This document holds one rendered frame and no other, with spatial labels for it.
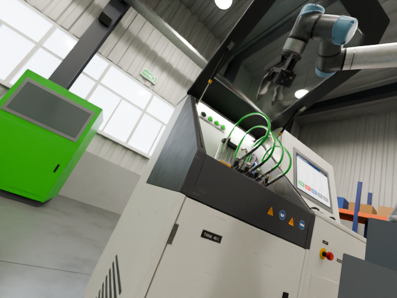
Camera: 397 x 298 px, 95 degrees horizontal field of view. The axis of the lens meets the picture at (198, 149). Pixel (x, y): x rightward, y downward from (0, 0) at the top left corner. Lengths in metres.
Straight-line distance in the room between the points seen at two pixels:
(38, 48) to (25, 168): 2.74
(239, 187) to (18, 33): 5.14
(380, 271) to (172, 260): 0.49
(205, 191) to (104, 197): 4.20
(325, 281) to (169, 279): 0.79
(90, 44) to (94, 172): 2.71
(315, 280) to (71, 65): 4.69
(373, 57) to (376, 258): 0.62
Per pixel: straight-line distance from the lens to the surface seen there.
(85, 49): 4.85
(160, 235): 0.62
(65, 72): 4.62
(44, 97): 3.44
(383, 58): 0.91
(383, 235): 0.61
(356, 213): 6.23
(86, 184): 4.69
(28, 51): 5.28
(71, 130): 3.26
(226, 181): 0.69
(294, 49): 0.85
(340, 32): 0.81
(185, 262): 0.67
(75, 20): 5.64
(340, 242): 1.29
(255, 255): 0.83
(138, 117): 4.98
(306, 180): 1.55
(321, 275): 1.18
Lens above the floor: 0.76
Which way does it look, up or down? 17 degrees up
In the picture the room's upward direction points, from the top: 23 degrees clockwise
